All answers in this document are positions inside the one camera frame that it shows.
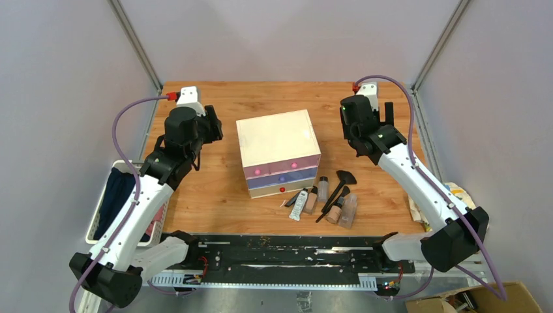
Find clear square bottle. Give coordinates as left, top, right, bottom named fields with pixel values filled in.
left=338, top=194, right=358, bottom=229

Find printed cream cloth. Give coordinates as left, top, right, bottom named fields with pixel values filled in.
left=408, top=182, right=477, bottom=233

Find white slotted cable duct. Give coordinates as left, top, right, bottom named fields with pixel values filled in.
left=149, top=270, right=379, bottom=290

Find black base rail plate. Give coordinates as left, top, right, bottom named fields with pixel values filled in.
left=151, top=234, right=415, bottom=295

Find round beige foundation bottle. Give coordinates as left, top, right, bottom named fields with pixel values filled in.
left=326, top=198, right=345, bottom=224

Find white mini drawer cabinet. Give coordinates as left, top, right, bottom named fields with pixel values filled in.
left=236, top=110, right=321, bottom=199

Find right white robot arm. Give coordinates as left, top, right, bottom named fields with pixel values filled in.
left=340, top=95, right=489, bottom=273

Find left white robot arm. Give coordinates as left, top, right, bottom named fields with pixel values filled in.
left=69, top=105, right=223, bottom=308

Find pink drawer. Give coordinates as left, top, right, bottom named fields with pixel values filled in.
left=269, top=155, right=320, bottom=174

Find white cosmetic tube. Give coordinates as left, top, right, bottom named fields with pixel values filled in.
left=289, top=188, right=308, bottom=221

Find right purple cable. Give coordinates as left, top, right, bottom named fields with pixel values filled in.
left=352, top=74, right=508, bottom=302

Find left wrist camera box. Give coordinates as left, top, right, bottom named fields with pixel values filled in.
left=176, top=86, right=205, bottom=116

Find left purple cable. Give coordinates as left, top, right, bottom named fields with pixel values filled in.
left=68, top=91, right=179, bottom=313

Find white perforated basket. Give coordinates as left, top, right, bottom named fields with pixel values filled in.
left=85, top=160, right=169, bottom=247

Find thin black makeup brush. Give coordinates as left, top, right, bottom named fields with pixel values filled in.
left=316, top=186, right=350, bottom=223

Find dark blue cloth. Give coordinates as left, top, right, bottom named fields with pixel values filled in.
left=93, top=168, right=136, bottom=240

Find purple cable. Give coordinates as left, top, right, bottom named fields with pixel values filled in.
left=68, top=91, right=179, bottom=313
left=352, top=74, right=508, bottom=302

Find black mascara tube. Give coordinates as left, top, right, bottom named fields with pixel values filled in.
left=284, top=190, right=302, bottom=207

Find square beige foundation bottle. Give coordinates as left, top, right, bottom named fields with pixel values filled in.
left=303, top=186, right=318, bottom=215

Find small clear bottle black cap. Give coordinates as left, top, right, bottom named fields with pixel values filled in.
left=318, top=176, right=329, bottom=202

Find cardboard box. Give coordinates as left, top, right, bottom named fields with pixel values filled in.
left=406, top=282, right=543, bottom=312

